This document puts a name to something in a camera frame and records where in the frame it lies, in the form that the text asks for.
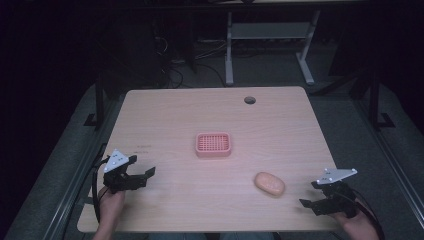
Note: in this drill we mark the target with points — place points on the grey metal rail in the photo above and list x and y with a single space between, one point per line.
76 180
393 156

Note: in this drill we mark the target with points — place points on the person's left hand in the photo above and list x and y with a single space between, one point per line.
111 206

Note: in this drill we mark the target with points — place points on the pink soap dish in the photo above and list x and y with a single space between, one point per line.
213 145

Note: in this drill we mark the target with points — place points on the white metal desk frame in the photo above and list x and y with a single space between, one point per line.
266 30

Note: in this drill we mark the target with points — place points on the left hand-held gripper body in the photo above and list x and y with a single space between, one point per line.
115 161

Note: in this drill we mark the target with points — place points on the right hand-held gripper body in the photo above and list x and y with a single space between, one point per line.
340 200

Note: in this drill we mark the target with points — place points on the black metal post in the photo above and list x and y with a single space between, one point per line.
99 100
375 103

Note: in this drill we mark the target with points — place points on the person's right hand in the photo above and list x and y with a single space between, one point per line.
358 228

